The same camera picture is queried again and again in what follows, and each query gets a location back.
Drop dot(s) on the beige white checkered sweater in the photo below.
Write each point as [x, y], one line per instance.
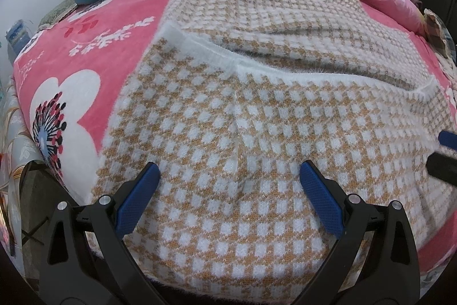
[228, 112]

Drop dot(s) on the white fluffy cloth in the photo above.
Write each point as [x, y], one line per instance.
[448, 64]

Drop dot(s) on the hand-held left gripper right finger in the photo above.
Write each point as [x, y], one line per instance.
[321, 197]

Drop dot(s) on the pink floral blanket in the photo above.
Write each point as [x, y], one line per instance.
[117, 76]

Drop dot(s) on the grey green patterned cloth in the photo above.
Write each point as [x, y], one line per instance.
[57, 15]

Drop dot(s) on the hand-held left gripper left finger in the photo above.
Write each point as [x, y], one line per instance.
[137, 197]

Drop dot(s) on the grey patterned bed sheet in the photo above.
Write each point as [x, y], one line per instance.
[16, 155]

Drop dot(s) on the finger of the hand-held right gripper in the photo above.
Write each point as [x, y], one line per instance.
[444, 169]
[449, 140]

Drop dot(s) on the blue tissue pack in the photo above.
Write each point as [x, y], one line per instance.
[18, 35]

